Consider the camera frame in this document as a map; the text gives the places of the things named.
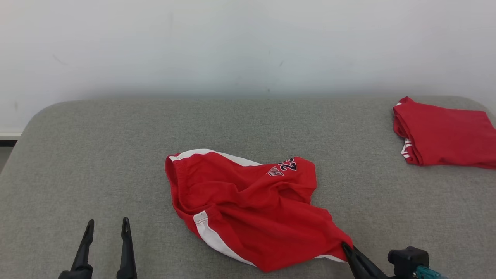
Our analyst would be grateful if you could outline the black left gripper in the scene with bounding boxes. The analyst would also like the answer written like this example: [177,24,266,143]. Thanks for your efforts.
[57,217,138,279]

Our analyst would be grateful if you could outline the red basketball jersey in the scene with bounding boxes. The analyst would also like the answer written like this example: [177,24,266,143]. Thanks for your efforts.
[392,96,496,170]

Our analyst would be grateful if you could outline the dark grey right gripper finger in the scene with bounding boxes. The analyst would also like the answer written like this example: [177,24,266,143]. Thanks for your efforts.
[341,241,389,279]

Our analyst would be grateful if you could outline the teal cable connector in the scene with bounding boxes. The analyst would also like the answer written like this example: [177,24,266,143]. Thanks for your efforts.
[412,265,443,279]

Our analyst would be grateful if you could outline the red shorts with white stripe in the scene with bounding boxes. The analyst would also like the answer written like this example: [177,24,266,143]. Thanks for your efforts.
[164,148,354,273]

